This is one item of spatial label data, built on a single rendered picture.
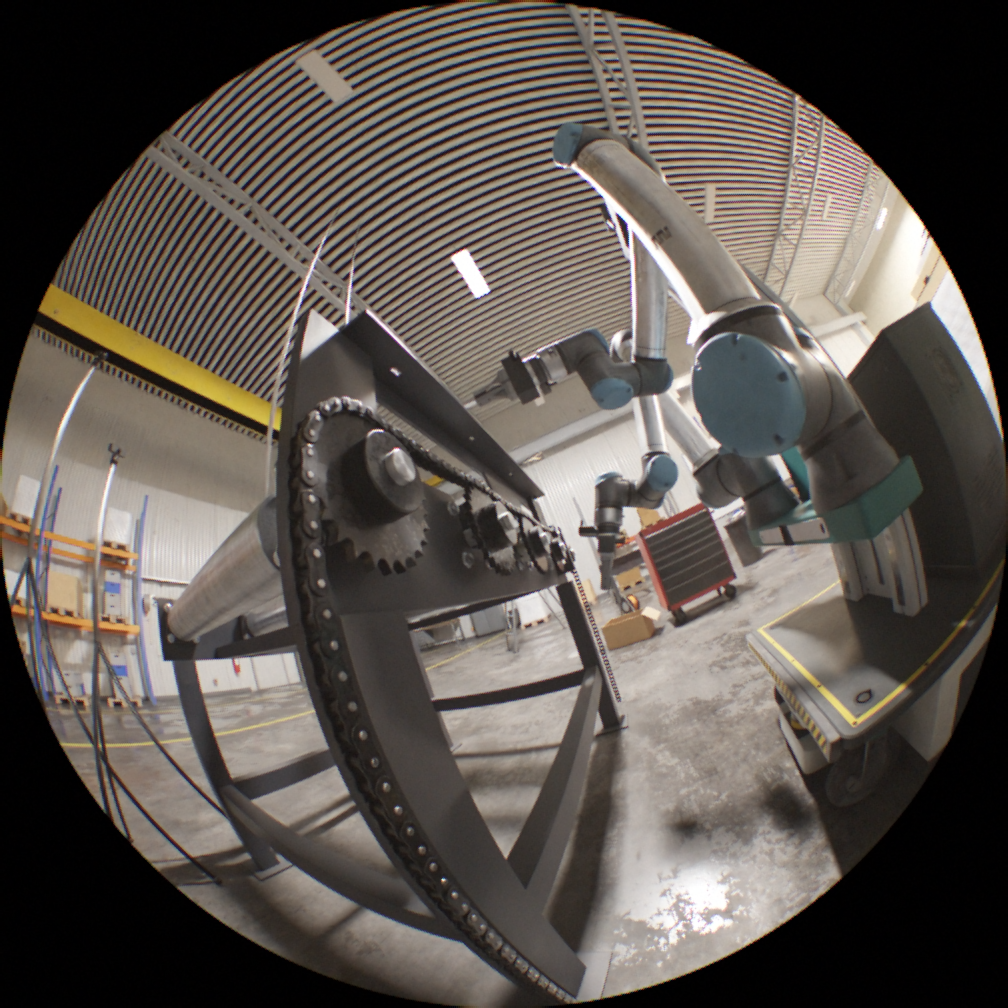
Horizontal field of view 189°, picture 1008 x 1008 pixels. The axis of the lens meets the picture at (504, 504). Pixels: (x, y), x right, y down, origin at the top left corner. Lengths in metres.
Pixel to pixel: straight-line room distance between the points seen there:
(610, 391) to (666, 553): 2.29
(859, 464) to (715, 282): 0.31
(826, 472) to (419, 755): 0.60
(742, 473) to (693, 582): 2.03
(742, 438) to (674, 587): 2.51
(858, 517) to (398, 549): 0.56
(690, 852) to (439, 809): 0.68
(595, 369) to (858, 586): 0.92
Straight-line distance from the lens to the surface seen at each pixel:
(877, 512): 0.52
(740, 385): 0.38
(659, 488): 0.84
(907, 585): 0.81
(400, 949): 0.92
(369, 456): 0.25
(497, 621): 11.11
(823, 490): 0.55
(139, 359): 7.74
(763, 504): 0.95
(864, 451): 0.54
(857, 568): 1.02
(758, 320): 0.41
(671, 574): 2.85
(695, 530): 2.92
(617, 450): 11.64
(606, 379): 0.69
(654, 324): 0.76
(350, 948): 0.98
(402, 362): 0.58
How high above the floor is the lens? 0.72
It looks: 19 degrees up
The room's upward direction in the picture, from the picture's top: 19 degrees counter-clockwise
